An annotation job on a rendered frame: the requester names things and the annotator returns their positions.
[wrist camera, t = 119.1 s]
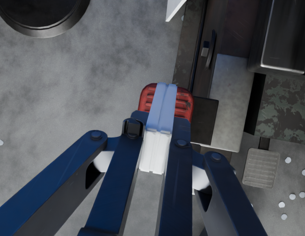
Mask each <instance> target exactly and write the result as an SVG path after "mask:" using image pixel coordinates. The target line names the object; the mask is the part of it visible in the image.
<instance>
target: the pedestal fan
mask: <svg viewBox="0 0 305 236"><path fill-rule="evenodd" d="M89 3H90V0H0V17H1V18H2V19H3V20H4V21H5V23H6V24H7V25H9V26H10V27H11V28H13V29H14V30H15V31H17V32H19V33H21V34H23V35H26V36H29V37H36V38H47V37H54V36H57V35H60V34H63V33H64V32H66V31H68V30H69V29H71V28H72V27H73V26H74V25H75V24H76V23H77V22H79V20H80V19H81V18H82V16H83V15H84V14H85V12H86V10H87V8H88V5H89Z"/></svg>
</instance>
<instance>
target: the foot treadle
mask: <svg viewBox="0 0 305 236"><path fill-rule="evenodd" d="M269 143H270V138H265V137H260V141H259V146H258V148H253V147H251V148H249V149H248V151H247V156H246V161H245V166H244V171H243V176H242V183H243V184H245V185H250V186H255V187H260V188H266V189H272V188H273V187H274V183H275V178H276V173H277V168H278V164H279V159H280V155H279V153H278V152H274V151H269Z"/></svg>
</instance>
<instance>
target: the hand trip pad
mask: <svg viewBox="0 0 305 236"><path fill-rule="evenodd" d="M156 87H157V83H150V84H148V85H146V86H145V87H144V88H143V89H142V91H141V94H140V99H139V104H138V111H145V112H150V109H151V105H152V102H153V97H154V94H155V90H156ZM193 108H194V97H193V95H192V93H191V92H190V91H189V90H188V89H186V88H183V87H177V93H176V102H175V110H174V117H179V118H185V119H188V120H189V122H190V123H191V119H192V114H193Z"/></svg>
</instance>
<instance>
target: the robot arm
mask: <svg viewBox="0 0 305 236"><path fill-rule="evenodd" d="M176 93H177V86H176V85H175V84H169V85H167V84H166V83H164V82H159V83H157V87H156V90H155V94H154V97H153V101H152V105H151V109H150V112H145V111H138V110H135V111H134V112H133V113H132V114H131V117H130V118H127V119H125V120H124V121H123V126H122V134H121V136H118V137H108V135H107V134H106V133H105V132H103V131H100V130H91V131H88V132H86V133H85V134H84V135H83V136H81V137H80V138H79V139H78V140H77V141H76V142H74V143H73V144H72V145H71V146H70V147H69V148H68V149H67V150H65V151H64V152H63V153H62V154H61V155H60V156H58V157H57V158H56V159H55V160H54V161H53V162H51V163H50V164H49V165H48V166H47V167H46V168H44V169H43V170H42V171H41V172H40V173H39V174H37V175H36V176H35V177H34V178H33V179H32V180H30V181H29V182H28V183H27V184H26V185H25V186H23V187H22V188H21V189H20V190H19V191H18V192H17V193H16V194H15V195H13V196H12V197H11V198H10V199H9V200H8V201H6V202H5V203H4V204H3V205H2V206H0V236H55V234H56V233H57V232H58V231H59V230H60V228H61V227H62V226H63V225H64V223H65V222H66V221H67V220H68V219H69V217H70V216H71V215H72V214H73V212H74V211H75V210H76V209H77V207H78V206H79V205H80V204H81V203H82V201H83V200H84V199H85V198H86V196H87V195H88V194H89V193H90V192H91V191H92V189H93V188H94V187H95V186H96V185H97V183H98V182H99V181H100V180H101V178H102V177H103V176H104V174H105V172H106V174H105V177H104V179H103V182H102V184H101V186H100V189H99V191H98V194H97V196H96V199H95V202H94V204H93V207H92V209H91V212H90V214H89V217H88V219H87V222H86V224H85V226H84V228H83V227H82V228H81V229H80V230H79V232H78V235H77V236H123V233H124V228H125V225H126V221H127V217H128V213H129V209H130V205H131V200H132V196H133V192H134V188H135V184H136V180H137V176H138V170H139V169H140V170H141V171H146V172H149V171H153V173H156V174H162V173H163V178H162V182H161V191H160V201H159V208H158V215H157V221H156V229H155V235H154V236H192V188H194V194H195V197H196V200H197V203H198V206H199V209H200V212H201V215H202V218H203V221H204V224H205V227H206V231H207V234H208V236H268V235H267V233H266V231H265V229H264V227H263V225H262V223H261V222H260V220H259V218H258V216H257V214H256V212H255V210H254V209H253V207H252V205H251V203H250V201H249V199H248V197H247V196H246V194H245V192H244V190H243V188H242V186H241V184H240V182H239V181H238V179H237V177H236V175H235V173H234V171H233V169H232V168H231V166H230V164H229V162H228V160H227V158H226V157H225V156H224V155H222V154H221V153H219V152H215V151H208V152H206V153H205V154H204V155H203V154H200V153H198V152H196V151H195V150H194V149H193V148H192V144H191V143H190V122H189V120H188V119H185V118H179V117H174V110H175V102H176Z"/></svg>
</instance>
